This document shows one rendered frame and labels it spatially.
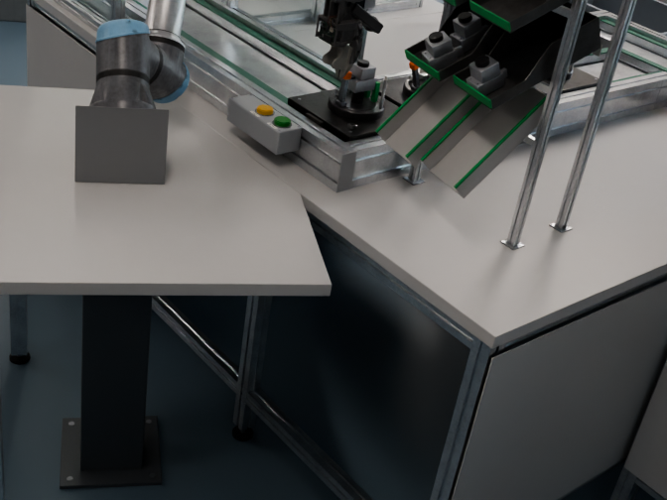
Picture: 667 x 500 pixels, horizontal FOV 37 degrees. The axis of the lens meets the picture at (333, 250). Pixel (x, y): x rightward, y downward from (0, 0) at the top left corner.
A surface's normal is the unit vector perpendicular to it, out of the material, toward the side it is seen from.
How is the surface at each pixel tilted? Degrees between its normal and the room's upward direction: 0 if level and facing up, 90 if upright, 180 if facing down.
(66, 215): 0
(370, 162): 90
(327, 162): 90
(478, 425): 90
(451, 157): 45
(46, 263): 0
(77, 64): 90
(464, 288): 0
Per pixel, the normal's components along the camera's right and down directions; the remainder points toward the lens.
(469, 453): 0.62, 0.48
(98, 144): 0.21, 0.54
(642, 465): -0.77, 0.23
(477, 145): -0.51, -0.49
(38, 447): 0.15, -0.84
